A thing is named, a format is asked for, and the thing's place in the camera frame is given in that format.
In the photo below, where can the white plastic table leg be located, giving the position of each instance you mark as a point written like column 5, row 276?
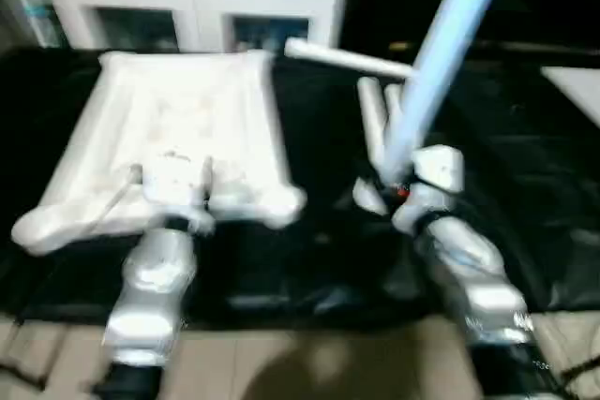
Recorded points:
column 394, row 105
column 450, row 35
column 372, row 119
column 352, row 60

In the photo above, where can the white plastic table top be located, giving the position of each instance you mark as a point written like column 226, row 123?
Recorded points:
column 178, row 119

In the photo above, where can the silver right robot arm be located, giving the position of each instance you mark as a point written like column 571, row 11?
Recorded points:
column 473, row 278

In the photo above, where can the white flat side panel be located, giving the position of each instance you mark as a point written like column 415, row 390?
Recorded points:
column 577, row 96

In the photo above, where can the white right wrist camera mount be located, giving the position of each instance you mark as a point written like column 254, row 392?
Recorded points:
column 436, row 175

